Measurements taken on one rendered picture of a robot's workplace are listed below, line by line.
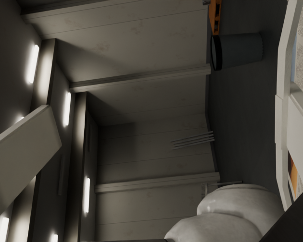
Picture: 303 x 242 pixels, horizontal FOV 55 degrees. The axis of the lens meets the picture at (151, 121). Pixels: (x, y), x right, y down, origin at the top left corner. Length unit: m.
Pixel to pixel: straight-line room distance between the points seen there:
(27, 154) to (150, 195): 11.56
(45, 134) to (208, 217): 0.31
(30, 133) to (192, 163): 11.83
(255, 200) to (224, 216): 0.05
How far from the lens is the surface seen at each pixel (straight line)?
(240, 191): 0.47
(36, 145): 0.18
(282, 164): 0.17
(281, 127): 0.16
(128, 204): 11.78
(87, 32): 8.93
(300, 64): 0.28
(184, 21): 8.76
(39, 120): 0.18
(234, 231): 0.43
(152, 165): 12.07
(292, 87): 0.17
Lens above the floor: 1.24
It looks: 6 degrees up
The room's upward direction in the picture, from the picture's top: 97 degrees counter-clockwise
